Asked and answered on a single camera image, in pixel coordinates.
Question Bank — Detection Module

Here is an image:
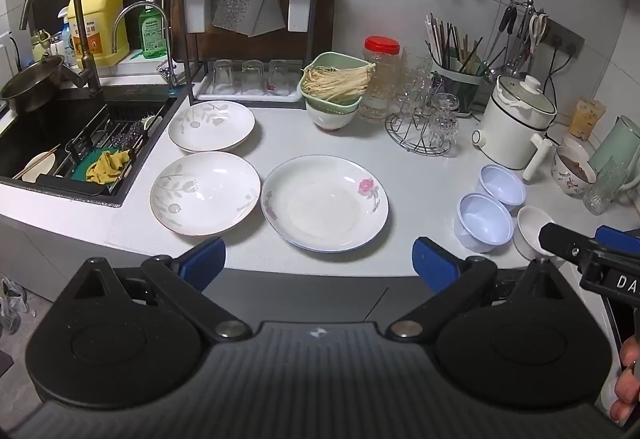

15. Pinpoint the pale blue bowl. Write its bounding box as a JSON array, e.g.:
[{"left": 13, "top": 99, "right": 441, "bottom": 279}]
[
  {"left": 454, "top": 193, "right": 514, "bottom": 254},
  {"left": 475, "top": 164, "right": 526, "bottom": 214}
]

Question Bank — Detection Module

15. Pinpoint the white leaf plate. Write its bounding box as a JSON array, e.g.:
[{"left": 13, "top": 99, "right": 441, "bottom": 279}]
[
  {"left": 168, "top": 101, "right": 255, "bottom": 153},
  {"left": 150, "top": 152, "right": 262, "bottom": 237}
]

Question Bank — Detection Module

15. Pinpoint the plain white bowl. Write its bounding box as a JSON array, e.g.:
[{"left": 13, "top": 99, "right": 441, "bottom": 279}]
[{"left": 513, "top": 206, "right": 553, "bottom": 260}]

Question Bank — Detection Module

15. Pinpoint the white plate pink rose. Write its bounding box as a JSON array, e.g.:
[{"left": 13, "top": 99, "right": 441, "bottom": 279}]
[{"left": 260, "top": 155, "right": 390, "bottom": 254}]

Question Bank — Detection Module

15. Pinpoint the person's right hand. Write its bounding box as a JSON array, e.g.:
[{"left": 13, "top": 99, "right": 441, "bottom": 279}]
[{"left": 608, "top": 336, "right": 640, "bottom": 424}]

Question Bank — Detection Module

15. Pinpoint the textured drinking glass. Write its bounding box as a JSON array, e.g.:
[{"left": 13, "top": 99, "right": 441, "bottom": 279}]
[{"left": 582, "top": 157, "right": 627, "bottom": 216}]

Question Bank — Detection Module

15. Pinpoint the bowl with brown food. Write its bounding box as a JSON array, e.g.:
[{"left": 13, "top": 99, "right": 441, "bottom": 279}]
[{"left": 551, "top": 145, "right": 597, "bottom": 197}]

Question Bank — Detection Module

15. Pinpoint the small white dish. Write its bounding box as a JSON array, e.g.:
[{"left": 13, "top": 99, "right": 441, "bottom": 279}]
[{"left": 561, "top": 132, "right": 594, "bottom": 159}]

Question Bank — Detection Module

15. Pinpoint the mint green kettle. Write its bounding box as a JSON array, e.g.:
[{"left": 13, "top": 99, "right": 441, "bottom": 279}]
[{"left": 589, "top": 115, "right": 640, "bottom": 191}]

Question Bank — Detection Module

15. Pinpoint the yellow snack packet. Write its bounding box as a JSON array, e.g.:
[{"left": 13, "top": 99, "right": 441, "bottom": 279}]
[{"left": 568, "top": 99, "right": 606, "bottom": 141}]

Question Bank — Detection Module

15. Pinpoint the yellow dish cloth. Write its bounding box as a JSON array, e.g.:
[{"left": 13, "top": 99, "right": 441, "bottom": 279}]
[{"left": 85, "top": 151, "right": 130, "bottom": 185}]

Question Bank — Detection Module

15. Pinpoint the black sink drain basket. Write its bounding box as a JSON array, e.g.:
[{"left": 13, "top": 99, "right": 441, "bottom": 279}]
[{"left": 35, "top": 98, "right": 175, "bottom": 199}]

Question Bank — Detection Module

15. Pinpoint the white electric cooking pot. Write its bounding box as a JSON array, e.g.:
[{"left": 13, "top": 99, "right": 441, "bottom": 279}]
[{"left": 471, "top": 75, "right": 558, "bottom": 182}]

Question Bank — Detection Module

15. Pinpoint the plastic jar red lid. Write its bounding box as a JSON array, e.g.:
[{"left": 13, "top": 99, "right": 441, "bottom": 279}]
[{"left": 359, "top": 35, "right": 400, "bottom": 122}]

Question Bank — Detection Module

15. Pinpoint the white bowl in sink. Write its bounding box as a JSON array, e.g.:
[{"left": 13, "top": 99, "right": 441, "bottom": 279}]
[{"left": 21, "top": 152, "right": 56, "bottom": 183}]

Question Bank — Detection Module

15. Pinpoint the white ceramic bowl under colander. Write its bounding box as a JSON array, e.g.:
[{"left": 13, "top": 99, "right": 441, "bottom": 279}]
[{"left": 306, "top": 103, "right": 357, "bottom": 131}]

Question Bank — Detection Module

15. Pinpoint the upturned glass left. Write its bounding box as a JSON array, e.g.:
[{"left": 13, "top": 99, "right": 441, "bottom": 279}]
[{"left": 212, "top": 58, "right": 235, "bottom": 94}]

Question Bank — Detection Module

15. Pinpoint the green chopstick holder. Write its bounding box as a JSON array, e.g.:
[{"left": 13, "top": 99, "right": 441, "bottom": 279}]
[{"left": 425, "top": 13, "right": 487, "bottom": 117}]

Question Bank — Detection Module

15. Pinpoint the upturned glass middle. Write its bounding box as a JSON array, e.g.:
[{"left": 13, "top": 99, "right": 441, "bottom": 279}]
[{"left": 241, "top": 60, "right": 264, "bottom": 94}]

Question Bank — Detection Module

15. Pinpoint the dried noodles bundle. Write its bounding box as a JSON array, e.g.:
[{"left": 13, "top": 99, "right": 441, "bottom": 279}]
[{"left": 300, "top": 64, "right": 375, "bottom": 104}]

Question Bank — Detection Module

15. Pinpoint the upturned glass red print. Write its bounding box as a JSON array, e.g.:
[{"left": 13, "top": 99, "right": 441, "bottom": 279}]
[{"left": 267, "top": 60, "right": 290, "bottom": 96}]

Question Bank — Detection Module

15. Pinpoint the hanging utensils set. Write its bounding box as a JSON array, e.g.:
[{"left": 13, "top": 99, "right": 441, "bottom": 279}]
[{"left": 487, "top": 0, "right": 549, "bottom": 77}]

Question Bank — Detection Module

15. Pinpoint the green colander basket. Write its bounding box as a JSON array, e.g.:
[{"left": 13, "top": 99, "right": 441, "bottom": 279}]
[{"left": 298, "top": 51, "right": 375, "bottom": 113}]

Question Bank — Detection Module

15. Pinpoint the dark metal pot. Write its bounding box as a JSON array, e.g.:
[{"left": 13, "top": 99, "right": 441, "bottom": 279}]
[{"left": 1, "top": 55, "right": 63, "bottom": 115}]

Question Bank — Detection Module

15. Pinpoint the green dish soap bottle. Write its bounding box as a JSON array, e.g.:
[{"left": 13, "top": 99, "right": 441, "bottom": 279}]
[{"left": 138, "top": 0, "right": 166, "bottom": 58}]

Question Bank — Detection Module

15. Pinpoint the black dish rack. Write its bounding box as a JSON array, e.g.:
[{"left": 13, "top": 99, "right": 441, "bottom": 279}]
[{"left": 170, "top": 0, "right": 320, "bottom": 99}]

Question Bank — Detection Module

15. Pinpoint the wooden cutting board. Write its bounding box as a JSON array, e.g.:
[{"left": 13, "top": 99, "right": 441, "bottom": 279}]
[{"left": 169, "top": 0, "right": 335, "bottom": 63}]

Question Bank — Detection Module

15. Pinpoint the chrome small faucet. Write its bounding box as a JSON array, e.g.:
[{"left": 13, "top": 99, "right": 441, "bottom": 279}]
[{"left": 112, "top": 0, "right": 179, "bottom": 89}]

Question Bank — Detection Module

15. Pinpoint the yellow detergent jug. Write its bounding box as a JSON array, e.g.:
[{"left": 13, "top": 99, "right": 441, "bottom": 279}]
[{"left": 80, "top": 0, "right": 130, "bottom": 67}]

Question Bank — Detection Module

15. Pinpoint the wire glass holder rack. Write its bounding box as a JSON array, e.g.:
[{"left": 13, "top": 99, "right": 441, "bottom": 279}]
[{"left": 385, "top": 47, "right": 459, "bottom": 156}]

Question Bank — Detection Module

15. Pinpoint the black power cable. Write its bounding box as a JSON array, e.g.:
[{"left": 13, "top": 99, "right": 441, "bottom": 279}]
[{"left": 541, "top": 45, "right": 574, "bottom": 115}]

